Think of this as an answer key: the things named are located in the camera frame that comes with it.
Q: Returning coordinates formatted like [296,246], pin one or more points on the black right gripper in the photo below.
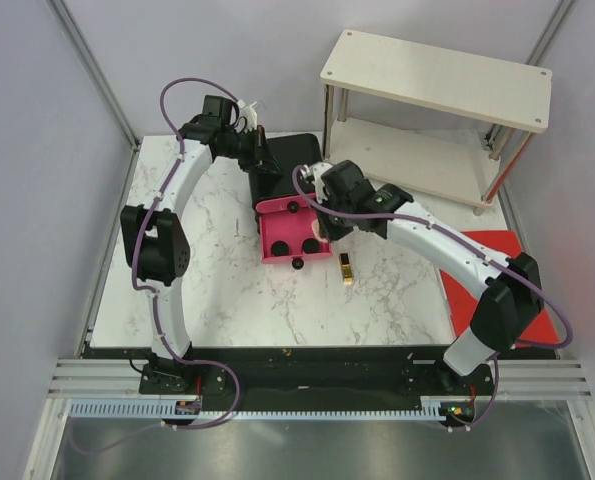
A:
[330,232]

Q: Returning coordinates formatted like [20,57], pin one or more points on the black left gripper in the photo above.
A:
[261,160]

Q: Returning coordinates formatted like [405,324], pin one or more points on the black drawer cabinet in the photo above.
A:
[289,151]

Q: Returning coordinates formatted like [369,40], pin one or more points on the black round jar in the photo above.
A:
[311,246]
[279,249]

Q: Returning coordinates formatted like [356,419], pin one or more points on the pink top drawer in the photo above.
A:
[291,204]

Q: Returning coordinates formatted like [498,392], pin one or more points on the pink drawer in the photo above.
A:
[293,228]
[291,204]

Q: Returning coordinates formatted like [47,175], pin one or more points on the gold black lipstick case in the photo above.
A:
[346,268]

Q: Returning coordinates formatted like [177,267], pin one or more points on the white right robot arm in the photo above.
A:
[413,227]

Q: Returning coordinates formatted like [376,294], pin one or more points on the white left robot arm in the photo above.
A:
[156,248]

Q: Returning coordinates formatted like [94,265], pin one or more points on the white two-tier shelf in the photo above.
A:
[433,120]

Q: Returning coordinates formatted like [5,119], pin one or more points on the red board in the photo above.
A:
[508,311]

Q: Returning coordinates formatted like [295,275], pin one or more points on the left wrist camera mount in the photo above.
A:
[248,116]

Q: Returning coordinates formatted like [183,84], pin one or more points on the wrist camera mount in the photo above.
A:
[248,116]
[313,175]

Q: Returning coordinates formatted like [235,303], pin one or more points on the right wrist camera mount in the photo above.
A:
[313,175]

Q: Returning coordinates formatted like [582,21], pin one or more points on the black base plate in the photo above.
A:
[305,376]

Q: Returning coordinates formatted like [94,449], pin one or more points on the white cable duct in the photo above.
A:
[171,409]

